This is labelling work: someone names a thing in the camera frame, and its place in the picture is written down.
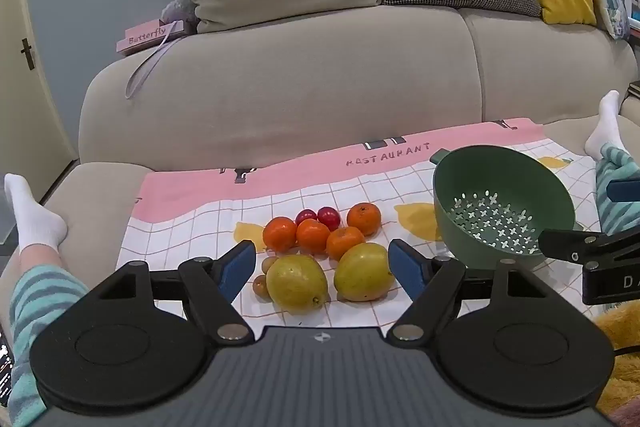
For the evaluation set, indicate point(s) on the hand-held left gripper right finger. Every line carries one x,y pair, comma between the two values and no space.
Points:
406,266

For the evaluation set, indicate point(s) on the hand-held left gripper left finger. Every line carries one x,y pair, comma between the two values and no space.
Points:
237,269

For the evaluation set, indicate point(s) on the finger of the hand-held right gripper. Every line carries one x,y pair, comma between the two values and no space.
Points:
625,191
560,245

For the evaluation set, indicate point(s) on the small brown jujube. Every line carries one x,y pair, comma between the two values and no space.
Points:
270,264
260,285

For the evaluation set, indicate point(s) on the yellow lemon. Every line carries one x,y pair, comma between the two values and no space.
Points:
363,272
296,283

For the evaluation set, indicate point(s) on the orange tangerine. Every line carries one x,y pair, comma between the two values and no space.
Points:
280,234
346,243
313,237
364,218

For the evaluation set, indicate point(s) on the green plastic colander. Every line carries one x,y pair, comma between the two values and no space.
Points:
500,177

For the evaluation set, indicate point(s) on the yellow fluffy blanket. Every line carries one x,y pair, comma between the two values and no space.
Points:
625,332

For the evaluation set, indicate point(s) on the person's right leg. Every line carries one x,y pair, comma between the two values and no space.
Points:
607,122

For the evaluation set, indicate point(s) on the person's leg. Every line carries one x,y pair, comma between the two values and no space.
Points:
40,297
607,122

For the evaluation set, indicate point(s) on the red cherry tomato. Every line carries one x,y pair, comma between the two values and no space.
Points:
305,216
329,218

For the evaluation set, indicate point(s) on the pink checked printed cloth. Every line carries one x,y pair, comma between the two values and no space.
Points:
300,187

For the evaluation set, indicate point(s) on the person's left leg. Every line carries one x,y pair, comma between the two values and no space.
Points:
40,297

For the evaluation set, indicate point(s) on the beige sofa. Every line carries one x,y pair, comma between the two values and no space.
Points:
300,72

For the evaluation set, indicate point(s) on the purple ribbon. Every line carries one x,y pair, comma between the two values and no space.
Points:
129,84

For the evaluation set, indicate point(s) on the pink book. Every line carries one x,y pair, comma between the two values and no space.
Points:
145,39

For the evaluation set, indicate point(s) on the cream door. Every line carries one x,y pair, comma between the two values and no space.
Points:
30,117

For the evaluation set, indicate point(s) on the purple plush toy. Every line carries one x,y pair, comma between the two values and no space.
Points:
177,12

